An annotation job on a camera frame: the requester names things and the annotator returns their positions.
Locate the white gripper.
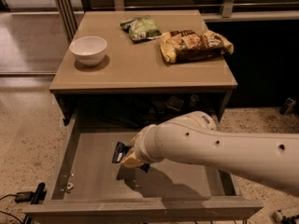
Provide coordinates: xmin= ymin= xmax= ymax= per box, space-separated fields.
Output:
xmin=121 ymin=124 xmax=163 ymax=168

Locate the dark blue rxbar wrapper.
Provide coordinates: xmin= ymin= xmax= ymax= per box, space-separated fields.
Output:
xmin=112 ymin=142 xmax=150 ymax=173

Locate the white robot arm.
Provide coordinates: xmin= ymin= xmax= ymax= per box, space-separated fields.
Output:
xmin=121 ymin=111 xmax=299 ymax=196

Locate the open grey top drawer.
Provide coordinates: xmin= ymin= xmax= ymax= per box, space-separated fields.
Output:
xmin=23 ymin=111 xmax=263 ymax=224

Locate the black clamp on drawer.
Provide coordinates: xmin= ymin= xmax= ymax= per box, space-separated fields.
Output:
xmin=22 ymin=182 xmax=47 ymax=224

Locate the small dark packet in cabinet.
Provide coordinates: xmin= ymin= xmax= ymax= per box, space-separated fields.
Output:
xmin=166 ymin=96 xmax=184 ymax=111

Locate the black power adapter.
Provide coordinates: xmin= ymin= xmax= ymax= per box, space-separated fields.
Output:
xmin=15 ymin=191 xmax=34 ymax=203

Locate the white ceramic bowl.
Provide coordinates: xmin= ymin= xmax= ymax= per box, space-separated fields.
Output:
xmin=69 ymin=36 xmax=107 ymax=66

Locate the yellow brown chip bag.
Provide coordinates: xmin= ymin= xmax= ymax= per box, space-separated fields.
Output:
xmin=160 ymin=30 xmax=234 ymax=63

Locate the green snack bag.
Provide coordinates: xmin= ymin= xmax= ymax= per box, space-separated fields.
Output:
xmin=120 ymin=15 xmax=161 ymax=43

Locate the white power strip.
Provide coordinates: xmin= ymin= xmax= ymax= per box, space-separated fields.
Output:
xmin=273 ymin=206 xmax=299 ymax=224

